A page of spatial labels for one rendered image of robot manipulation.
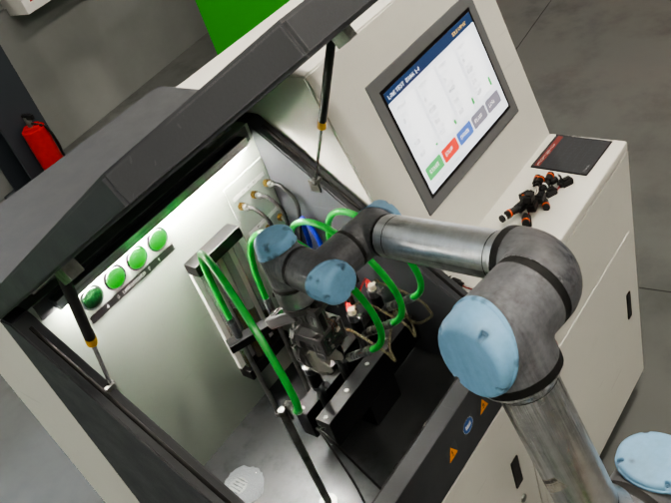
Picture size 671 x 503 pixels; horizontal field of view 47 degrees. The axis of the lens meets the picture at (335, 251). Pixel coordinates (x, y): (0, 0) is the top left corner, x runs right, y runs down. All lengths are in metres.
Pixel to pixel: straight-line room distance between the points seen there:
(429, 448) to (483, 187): 0.74
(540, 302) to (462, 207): 0.97
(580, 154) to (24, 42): 4.37
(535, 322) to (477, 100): 1.11
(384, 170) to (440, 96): 0.27
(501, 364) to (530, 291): 0.10
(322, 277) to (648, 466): 0.57
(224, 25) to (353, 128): 3.78
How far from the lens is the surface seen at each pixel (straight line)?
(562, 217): 1.97
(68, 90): 6.00
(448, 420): 1.60
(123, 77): 6.32
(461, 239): 1.15
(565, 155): 2.18
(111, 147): 1.77
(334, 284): 1.25
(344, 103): 1.67
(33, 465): 3.52
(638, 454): 1.30
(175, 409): 1.77
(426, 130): 1.84
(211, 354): 1.79
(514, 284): 0.99
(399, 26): 1.83
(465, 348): 0.97
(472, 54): 2.02
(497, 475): 1.90
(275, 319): 1.50
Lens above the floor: 2.19
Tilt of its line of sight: 36 degrees down
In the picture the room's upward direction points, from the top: 21 degrees counter-clockwise
